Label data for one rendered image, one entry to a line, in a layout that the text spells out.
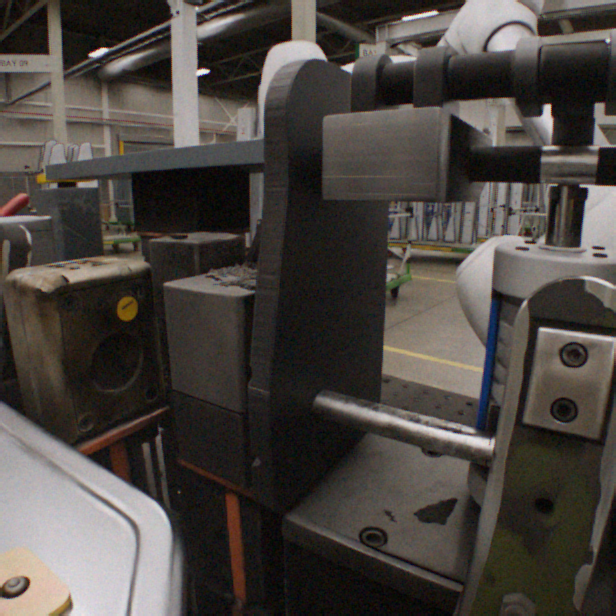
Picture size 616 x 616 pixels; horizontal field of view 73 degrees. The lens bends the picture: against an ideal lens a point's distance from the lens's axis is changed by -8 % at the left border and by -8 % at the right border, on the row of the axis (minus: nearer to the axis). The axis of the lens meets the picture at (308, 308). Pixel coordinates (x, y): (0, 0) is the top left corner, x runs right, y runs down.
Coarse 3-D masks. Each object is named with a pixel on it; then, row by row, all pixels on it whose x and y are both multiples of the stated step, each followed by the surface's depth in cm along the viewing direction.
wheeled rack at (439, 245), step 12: (492, 192) 654; (504, 192) 727; (396, 204) 804; (432, 204) 802; (444, 204) 788; (456, 204) 776; (492, 204) 658; (504, 204) 731; (396, 240) 771; (420, 240) 757; (456, 252) 705; (468, 252) 693
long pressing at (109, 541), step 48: (0, 432) 23; (48, 432) 23; (0, 480) 19; (48, 480) 19; (96, 480) 19; (0, 528) 16; (48, 528) 16; (96, 528) 17; (144, 528) 16; (96, 576) 14; (144, 576) 14
